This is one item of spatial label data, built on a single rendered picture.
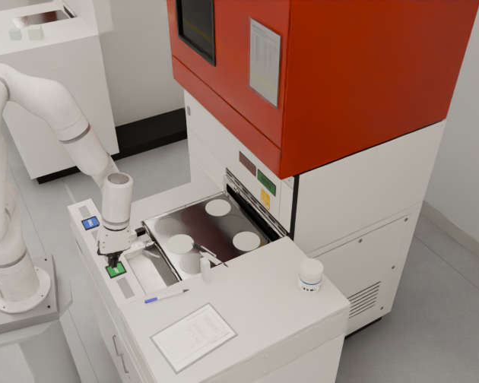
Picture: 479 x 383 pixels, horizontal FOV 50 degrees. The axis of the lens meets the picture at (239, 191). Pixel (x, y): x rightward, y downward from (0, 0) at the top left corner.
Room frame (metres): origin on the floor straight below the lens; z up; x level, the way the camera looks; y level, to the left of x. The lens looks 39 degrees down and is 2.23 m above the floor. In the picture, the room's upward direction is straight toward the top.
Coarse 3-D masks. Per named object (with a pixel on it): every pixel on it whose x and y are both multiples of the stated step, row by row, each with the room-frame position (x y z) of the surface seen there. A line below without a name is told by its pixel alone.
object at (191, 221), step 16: (192, 208) 1.53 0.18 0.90; (160, 224) 1.44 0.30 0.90; (176, 224) 1.44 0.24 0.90; (192, 224) 1.44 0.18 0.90; (208, 224) 1.44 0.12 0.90; (224, 224) 1.44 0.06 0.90; (240, 224) 1.44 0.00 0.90; (160, 240) 1.35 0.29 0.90; (208, 240) 1.35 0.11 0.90; (224, 240) 1.35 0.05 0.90; (176, 256) 1.27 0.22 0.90; (192, 256) 1.27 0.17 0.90; (224, 256) 1.27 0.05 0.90; (192, 272) 1.20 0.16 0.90
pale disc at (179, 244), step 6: (180, 234) 1.38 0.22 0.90; (168, 240) 1.35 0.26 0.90; (174, 240) 1.35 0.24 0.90; (180, 240) 1.35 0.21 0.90; (186, 240) 1.35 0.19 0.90; (192, 240) 1.35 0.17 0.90; (168, 246) 1.32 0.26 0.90; (174, 246) 1.32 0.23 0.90; (180, 246) 1.32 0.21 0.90; (186, 246) 1.32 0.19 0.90; (192, 246) 1.32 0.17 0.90; (174, 252) 1.29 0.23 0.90; (180, 252) 1.29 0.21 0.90
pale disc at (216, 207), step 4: (216, 200) 1.58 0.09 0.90; (220, 200) 1.58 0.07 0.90; (208, 204) 1.55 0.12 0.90; (212, 204) 1.55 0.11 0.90; (216, 204) 1.55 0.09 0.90; (220, 204) 1.55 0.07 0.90; (224, 204) 1.55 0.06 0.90; (228, 204) 1.55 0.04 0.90; (208, 208) 1.53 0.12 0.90; (212, 208) 1.53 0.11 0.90; (216, 208) 1.53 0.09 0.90; (220, 208) 1.53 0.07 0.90; (224, 208) 1.53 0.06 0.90; (228, 208) 1.53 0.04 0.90; (208, 212) 1.51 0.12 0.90; (212, 212) 1.51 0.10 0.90; (216, 212) 1.51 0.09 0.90; (220, 212) 1.51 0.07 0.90; (224, 212) 1.51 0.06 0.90
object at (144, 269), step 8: (136, 240) 1.37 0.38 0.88; (136, 256) 1.29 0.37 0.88; (144, 256) 1.29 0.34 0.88; (136, 264) 1.25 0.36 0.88; (144, 264) 1.25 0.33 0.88; (152, 264) 1.25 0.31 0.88; (136, 272) 1.21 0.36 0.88; (144, 272) 1.21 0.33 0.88; (152, 272) 1.21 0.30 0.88; (144, 280) 1.18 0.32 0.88; (152, 280) 1.18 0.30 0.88; (160, 280) 1.18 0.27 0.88; (144, 288) 1.14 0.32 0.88; (152, 288) 1.14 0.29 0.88; (160, 288) 1.14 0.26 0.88
